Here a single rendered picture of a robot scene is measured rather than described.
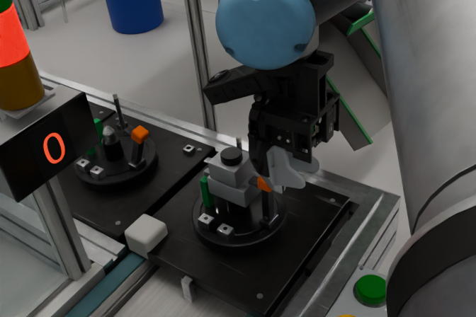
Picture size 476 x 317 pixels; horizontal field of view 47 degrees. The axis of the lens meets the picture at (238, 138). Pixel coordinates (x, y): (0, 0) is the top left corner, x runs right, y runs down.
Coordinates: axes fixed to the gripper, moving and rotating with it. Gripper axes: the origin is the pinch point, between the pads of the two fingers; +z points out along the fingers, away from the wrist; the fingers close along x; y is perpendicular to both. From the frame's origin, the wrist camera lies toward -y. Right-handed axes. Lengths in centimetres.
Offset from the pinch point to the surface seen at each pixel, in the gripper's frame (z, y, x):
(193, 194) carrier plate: 10.2, -16.2, 0.5
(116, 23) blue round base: 18, -87, 52
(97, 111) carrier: 10, -48, 10
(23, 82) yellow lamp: -21.6, -16.1, -19.5
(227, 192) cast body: 2.9, -6.6, -2.3
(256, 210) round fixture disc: 8.2, -4.5, 0.9
